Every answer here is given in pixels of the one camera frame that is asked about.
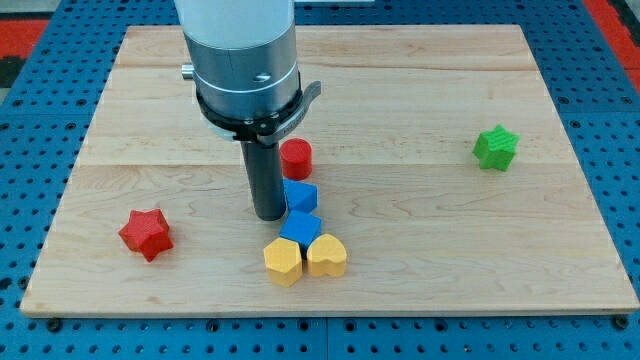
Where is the yellow heart block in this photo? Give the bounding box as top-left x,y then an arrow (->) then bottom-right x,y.
306,234 -> 348,277

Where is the blue cube block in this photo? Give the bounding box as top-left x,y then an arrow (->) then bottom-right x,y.
279,210 -> 322,253
283,179 -> 318,213

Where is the upper blue cube block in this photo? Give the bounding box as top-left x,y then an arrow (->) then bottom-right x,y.
283,179 -> 318,213

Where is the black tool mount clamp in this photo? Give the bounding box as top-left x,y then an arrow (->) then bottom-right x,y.
196,81 -> 322,146

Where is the wooden board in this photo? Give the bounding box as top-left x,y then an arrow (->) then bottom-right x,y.
21,25 -> 639,318

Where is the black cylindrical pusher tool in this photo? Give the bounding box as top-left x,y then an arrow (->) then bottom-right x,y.
241,142 -> 286,221

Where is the green star block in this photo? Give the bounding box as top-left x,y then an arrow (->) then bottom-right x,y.
472,125 -> 520,172

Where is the red star block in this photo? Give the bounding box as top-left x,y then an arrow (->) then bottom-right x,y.
118,209 -> 174,262

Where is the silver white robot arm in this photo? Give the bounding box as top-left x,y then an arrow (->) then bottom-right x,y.
175,0 -> 302,141

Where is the red cylinder block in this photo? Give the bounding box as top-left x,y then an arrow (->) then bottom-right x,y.
280,138 -> 313,180

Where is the lower blue cube block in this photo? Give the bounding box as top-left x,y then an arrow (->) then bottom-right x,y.
279,210 -> 322,253

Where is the yellow hexagon block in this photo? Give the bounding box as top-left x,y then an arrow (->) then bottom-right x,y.
263,237 -> 303,287

